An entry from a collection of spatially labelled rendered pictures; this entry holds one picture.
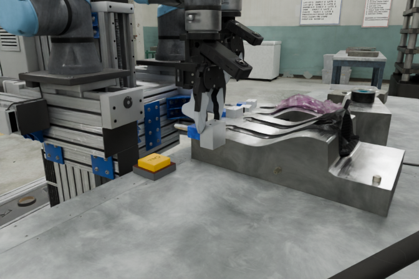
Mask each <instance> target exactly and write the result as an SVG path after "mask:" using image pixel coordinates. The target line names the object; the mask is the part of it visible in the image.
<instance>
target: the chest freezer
mask: <svg viewBox="0 0 419 279"><path fill-rule="evenodd" d="M243 45H244V61H246V62H247V63H248V64H249V65H251V66H252V67H253V69H252V71H251V73H250V74H249V77H248V78H261V79H269V82H271V80H272V79H274V78H277V76H279V64H280V53H281V41H262V43H261V45H256V46H253V45H251V44H249V43H248V42H246V41H245V40H244V41H243Z"/></svg>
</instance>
